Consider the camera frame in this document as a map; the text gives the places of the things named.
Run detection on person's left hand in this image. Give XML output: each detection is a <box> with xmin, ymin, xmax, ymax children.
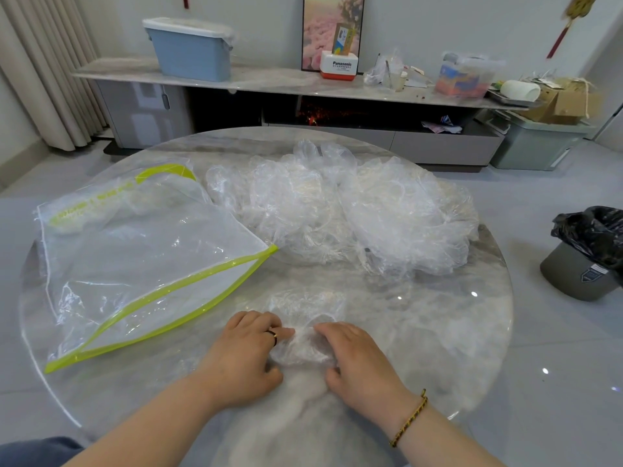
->
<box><xmin>194</xmin><ymin>310</ymin><xmax>296</xmax><ymax>412</ymax></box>

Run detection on person's right hand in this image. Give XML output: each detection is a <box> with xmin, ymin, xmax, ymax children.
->
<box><xmin>313</xmin><ymin>322</ymin><xmax>415</xmax><ymax>425</ymax></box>

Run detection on clear plastic cover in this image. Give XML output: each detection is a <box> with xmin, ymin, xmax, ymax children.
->
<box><xmin>264</xmin><ymin>286</ymin><xmax>352</xmax><ymax>371</ymax></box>

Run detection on person's left forearm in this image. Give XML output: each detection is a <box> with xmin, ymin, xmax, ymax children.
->
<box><xmin>62</xmin><ymin>373</ymin><xmax>221</xmax><ymax>467</ymax></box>

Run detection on person's right forearm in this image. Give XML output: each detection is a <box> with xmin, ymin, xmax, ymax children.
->
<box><xmin>384</xmin><ymin>391</ymin><xmax>508</xmax><ymax>467</ymax></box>

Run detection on pile of clear plastic covers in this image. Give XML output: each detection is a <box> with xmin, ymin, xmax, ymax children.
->
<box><xmin>204</xmin><ymin>139</ymin><xmax>481</xmax><ymax>279</ymax></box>

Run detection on clear bag with yellow-green trim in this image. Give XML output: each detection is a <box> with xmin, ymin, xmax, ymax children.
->
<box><xmin>33</xmin><ymin>162</ymin><xmax>279</xmax><ymax>375</ymax></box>

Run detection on person's blue trouser leg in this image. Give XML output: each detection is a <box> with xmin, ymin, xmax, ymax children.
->
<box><xmin>0</xmin><ymin>436</ymin><xmax>87</xmax><ymax>467</ymax></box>

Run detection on grey waste bin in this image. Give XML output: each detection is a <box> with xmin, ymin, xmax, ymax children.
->
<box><xmin>539</xmin><ymin>240</ymin><xmax>622</xmax><ymax>302</ymax></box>

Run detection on loose papers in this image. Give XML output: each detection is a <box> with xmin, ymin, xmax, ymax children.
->
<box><xmin>421</xmin><ymin>115</ymin><xmax>463</xmax><ymax>135</ymax></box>

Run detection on black bin bag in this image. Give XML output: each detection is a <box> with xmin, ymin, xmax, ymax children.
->
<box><xmin>550</xmin><ymin>205</ymin><xmax>623</xmax><ymax>288</ymax></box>

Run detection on grey marble-top media cabinet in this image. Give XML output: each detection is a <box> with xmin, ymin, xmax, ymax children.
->
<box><xmin>72</xmin><ymin>57</ymin><xmax>536</xmax><ymax>174</ymax></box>

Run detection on grey-green storage bin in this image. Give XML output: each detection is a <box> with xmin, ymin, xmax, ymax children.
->
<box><xmin>489</xmin><ymin>109</ymin><xmax>593</xmax><ymax>172</ymax></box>

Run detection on clear plastic bag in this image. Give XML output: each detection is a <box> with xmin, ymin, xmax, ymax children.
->
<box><xmin>363</xmin><ymin>52</ymin><xmax>406</xmax><ymax>88</ymax></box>

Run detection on white and red box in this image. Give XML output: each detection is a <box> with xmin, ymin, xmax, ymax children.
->
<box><xmin>319</xmin><ymin>50</ymin><xmax>360</xmax><ymax>82</ymax></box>

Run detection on metal tray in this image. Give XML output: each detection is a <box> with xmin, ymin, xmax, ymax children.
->
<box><xmin>486</xmin><ymin>87</ymin><xmax>532</xmax><ymax>111</ymax></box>

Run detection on clear storage box colourful contents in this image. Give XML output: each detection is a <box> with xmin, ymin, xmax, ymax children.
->
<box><xmin>434</xmin><ymin>51</ymin><xmax>505</xmax><ymax>100</ymax></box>

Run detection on blue storage box white lid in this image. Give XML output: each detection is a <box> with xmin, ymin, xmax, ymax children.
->
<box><xmin>142</xmin><ymin>17</ymin><xmax>235</xmax><ymax>83</ymax></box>

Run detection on green yellow paper packet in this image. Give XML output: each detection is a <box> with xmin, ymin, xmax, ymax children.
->
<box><xmin>332</xmin><ymin>22</ymin><xmax>356</xmax><ymax>57</ymax></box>

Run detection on white roll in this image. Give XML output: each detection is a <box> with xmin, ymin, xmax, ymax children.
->
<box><xmin>500</xmin><ymin>79</ymin><xmax>542</xmax><ymax>103</ymax></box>

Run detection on framed pink flower picture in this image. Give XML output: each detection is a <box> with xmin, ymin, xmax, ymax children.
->
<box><xmin>301</xmin><ymin>0</ymin><xmax>366</xmax><ymax>73</ymax></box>

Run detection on brown cardboard box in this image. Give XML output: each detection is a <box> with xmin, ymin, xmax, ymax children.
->
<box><xmin>522</xmin><ymin>77</ymin><xmax>603</xmax><ymax>126</ymax></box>

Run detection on beige curtain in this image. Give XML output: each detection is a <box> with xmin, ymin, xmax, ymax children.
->
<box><xmin>0</xmin><ymin>0</ymin><xmax>109</xmax><ymax>152</ymax></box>

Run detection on red gold hanging ornament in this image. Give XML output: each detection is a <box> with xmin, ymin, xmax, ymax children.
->
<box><xmin>545</xmin><ymin>0</ymin><xmax>599</xmax><ymax>60</ymax></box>

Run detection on braided yellow red bracelet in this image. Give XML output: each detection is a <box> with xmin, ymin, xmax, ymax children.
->
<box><xmin>389</xmin><ymin>389</ymin><xmax>429</xmax><ymax>448</ymax></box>

